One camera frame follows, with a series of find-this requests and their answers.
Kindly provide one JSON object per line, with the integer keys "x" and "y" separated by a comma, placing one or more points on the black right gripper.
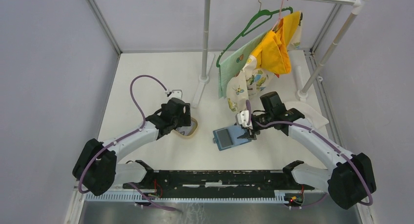
{"x": 250, "y": 134}

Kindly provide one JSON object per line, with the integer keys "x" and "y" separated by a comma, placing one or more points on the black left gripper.
{"x": 185, "y": 119}

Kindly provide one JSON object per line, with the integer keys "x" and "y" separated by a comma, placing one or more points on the beige oval card tray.
{"x": 187, "y": 132}

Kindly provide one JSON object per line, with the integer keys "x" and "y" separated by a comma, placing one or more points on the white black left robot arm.
{"x": 98, "y": 168}

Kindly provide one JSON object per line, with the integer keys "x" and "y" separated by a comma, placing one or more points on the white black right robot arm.
{"x": 348, "y": 178}

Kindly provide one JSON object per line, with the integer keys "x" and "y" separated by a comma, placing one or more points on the white cartoon print garment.
{"x": 247, "y": 84}

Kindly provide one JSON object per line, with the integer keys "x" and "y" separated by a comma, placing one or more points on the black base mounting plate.
{"x": 219, "y": 184}

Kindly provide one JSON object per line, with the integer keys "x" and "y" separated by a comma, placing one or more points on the white crumpled cloth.
{"x": 313, "y": 116}

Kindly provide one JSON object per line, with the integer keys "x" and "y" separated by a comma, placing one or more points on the mint cartoon print cloth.
{"x": 234, "y": 62}

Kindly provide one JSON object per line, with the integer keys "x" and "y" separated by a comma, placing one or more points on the yellow child shirt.
{"x": 272, "y": 52}

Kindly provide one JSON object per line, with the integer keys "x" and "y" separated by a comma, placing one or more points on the green clothes hanger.
{"x": 248, "y": 28}

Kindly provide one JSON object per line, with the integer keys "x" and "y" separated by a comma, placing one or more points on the silver white clothes rack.
{"x": 209, "y": 60}

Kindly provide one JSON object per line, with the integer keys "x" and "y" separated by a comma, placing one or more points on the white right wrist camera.
{"x": 244, "y": 119}

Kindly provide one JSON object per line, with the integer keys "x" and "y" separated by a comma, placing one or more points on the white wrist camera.
{"x": 244, "y": 119}
{"x": 176, "y": 93}

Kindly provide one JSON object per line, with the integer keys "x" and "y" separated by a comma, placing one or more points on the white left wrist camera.
{"x": 176, "y": 93}

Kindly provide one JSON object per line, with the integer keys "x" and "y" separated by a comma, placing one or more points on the white slotted cable duct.
{"x": 135, "y": 196}

